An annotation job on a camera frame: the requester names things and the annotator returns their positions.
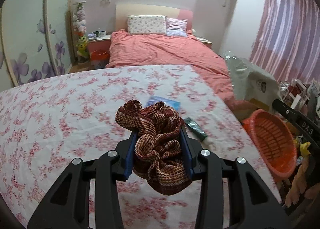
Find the green tube white cap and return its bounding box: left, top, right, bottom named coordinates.
left=184, top=117, right=212, bottom=145

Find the brown woven cloth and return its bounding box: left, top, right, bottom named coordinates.
left=116, top=100, right=191, bottom=195

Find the blue tissue packet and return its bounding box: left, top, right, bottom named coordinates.
left=146, top=96, right=181, bottom=111

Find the white paper bag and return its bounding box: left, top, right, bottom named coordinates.
left=224, top=52, right=280, bottom=113

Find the small orange trash bin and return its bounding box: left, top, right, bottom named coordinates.
left=90, top=50, right=110, bottom=69

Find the orange plastic basket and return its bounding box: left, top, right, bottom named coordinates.
left=242, top=109, right=297, bottom=182

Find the floral pink tablecloth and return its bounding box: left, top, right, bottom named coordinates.
left=1, top=65, right=279, bottom=226

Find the pink striped curtain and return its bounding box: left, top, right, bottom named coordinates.
left=249, top=0, right=319, bottom=83

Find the salmon pink duvet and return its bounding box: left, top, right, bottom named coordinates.
left=106, top=29, right=235, bottom=105

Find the right bedside table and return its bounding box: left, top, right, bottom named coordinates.
left=196, top=37, right=213, bottom=49

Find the bedside table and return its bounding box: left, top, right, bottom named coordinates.
left=196, top=37, right=213, bottom=49
left=87, top=35, right=111, bottom=54

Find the left bedside table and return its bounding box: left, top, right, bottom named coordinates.
left=87, top=35, right=111, bottom=54

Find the striped pink pillow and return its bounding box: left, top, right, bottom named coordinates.
left=166, top=17, right=188, bottom=37

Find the floral white pillow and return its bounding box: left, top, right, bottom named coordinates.
left=127, top=15, right=167, bottom=35

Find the plush toy flower stack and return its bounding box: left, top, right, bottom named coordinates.
left=72, top=2, right=89, bottom=64

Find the beige pink headboard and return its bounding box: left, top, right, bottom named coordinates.
left=115, top=3, right=193, bottom=31

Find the floral sliding wardrobe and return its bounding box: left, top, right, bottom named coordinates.
left=1, top=0, right=74, bottom=91

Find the white wire shelf rack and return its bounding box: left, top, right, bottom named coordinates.
left=278, top=78, right=319, bottom=115

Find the wall socket plate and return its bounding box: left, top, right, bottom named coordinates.
left=100, top=0, right=111, bottom=5

